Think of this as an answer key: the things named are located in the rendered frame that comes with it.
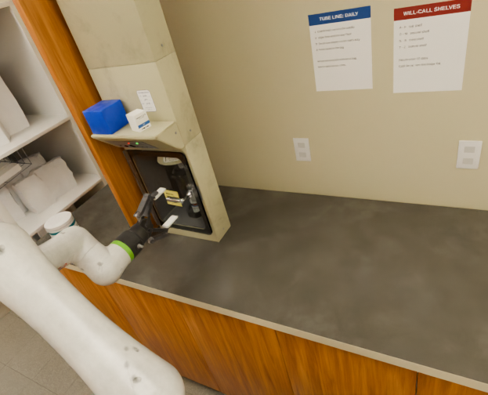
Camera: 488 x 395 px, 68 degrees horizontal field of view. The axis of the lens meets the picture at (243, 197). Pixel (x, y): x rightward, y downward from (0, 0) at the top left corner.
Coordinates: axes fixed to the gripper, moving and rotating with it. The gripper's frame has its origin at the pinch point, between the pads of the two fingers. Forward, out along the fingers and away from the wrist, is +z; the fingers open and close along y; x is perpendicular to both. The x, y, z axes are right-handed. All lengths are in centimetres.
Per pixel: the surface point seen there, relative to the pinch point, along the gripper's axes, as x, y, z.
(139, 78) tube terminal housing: -2.0, 46.4, 8.6
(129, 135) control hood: 1.5, 31.1, -2.1
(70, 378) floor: 101, -119, -42
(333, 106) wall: -52, 16, 52
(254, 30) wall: -25, 47, 52
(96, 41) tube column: 10, 60, 9
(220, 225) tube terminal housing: -10.8, -20.0, 13.1
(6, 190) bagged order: 126, -7, 2
